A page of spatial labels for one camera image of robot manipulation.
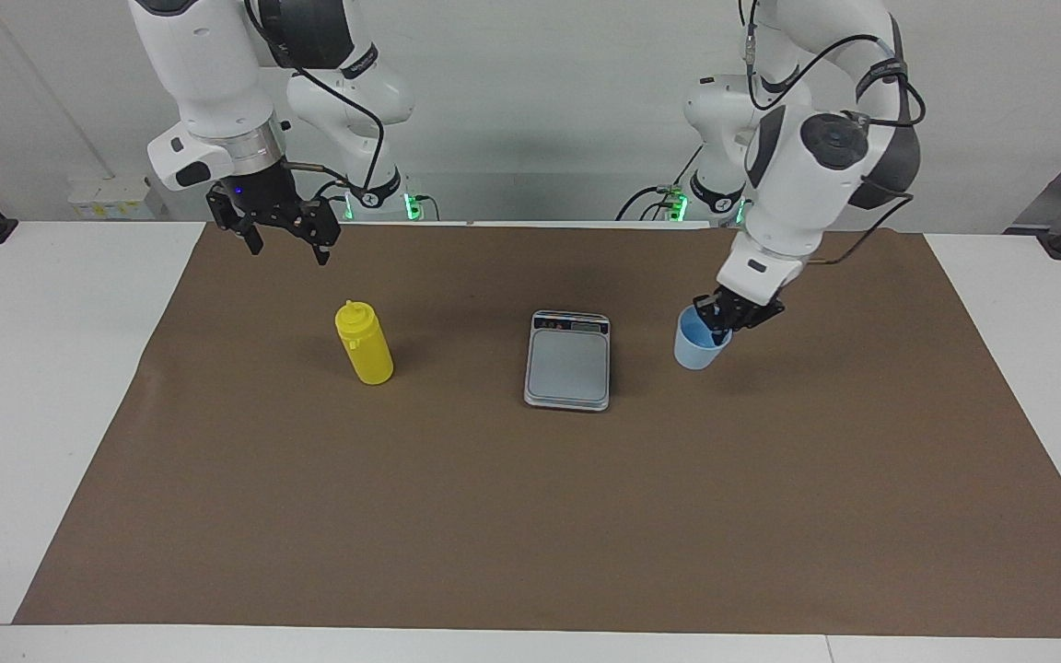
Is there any black left base cable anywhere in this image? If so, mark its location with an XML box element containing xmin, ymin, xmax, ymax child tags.
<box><xmin>615</xmin><ymin>184</ymin><xmax>686</xmax><ymax>223</ymax></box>

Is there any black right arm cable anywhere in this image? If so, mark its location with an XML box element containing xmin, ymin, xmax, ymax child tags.
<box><xmin>243</xmin><ymin>0</ymin><xmax>388</xmax><ymax>199</ymax></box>

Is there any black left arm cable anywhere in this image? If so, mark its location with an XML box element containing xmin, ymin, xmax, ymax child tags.
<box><xmin>739</xmin><ymin>0</ymin><xmax>927</xmax><ymax>130</ymax></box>

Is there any black right base cable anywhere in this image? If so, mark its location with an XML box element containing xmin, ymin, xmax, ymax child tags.
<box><xmin>313</xmin><ymin>180</ymin><xmax>442</xmax><ymax>223</ymax></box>

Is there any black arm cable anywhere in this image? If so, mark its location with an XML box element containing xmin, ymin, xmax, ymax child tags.
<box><xmin>243</xmin><ymin>0</ymin><xmax>388</xmax><ymax>199</ymax></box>
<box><xmin>739</xmin><ymin>0</ymin><xmax>927</xmax><ymax>130</ymax></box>

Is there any brown table mat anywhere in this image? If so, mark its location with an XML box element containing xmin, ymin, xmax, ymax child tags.
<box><xmin>13</xmin><ymin>221</ymin><xmax>1061</xmax><ymax>639</ymax></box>

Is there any white wall power strip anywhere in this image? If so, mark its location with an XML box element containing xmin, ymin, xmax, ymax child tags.
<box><xmin>67</xmin><ymin>175</ymin><xmax>155</xmax><ymax>221</ymax></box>

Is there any yellow squeeze bottle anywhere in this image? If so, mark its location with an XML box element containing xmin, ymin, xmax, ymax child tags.
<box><xmin>335</xmin><ymin>300</ymin><xmax>395</xmax><ymax>386</ymax></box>

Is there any black base cable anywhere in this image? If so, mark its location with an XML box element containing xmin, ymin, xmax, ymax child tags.
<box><xmin>615</xmin><ymin>184</ymin><xmax>686</xmax><ymax>223</ymax></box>
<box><xmin>313</xmin><ymin>180</ymin><xmax>442</xmax><ymax>223</ymax></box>

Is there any light blue plastic cup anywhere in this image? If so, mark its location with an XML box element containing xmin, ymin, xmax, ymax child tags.
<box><xmin>674</xmin><ymin>306</ymin><xmax>732</xmax><ymax>371</ymax></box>

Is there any silver digital kitchen scale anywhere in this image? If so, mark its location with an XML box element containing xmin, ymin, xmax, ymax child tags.
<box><xmin>523</xmin><ymin>310</ymin><xmax>612</xmax><ymax>412</ymax></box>

